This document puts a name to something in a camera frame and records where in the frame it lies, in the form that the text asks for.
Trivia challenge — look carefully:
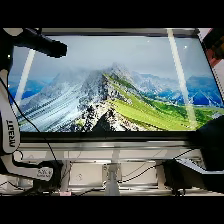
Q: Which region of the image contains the black cable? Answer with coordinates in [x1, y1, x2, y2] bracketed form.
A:
[118, 148, 196, 184]
[0, 76, 58, 163]

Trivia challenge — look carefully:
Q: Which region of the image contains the silver frame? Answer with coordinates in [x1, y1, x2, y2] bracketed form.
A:
[0, 27, 224, 197]

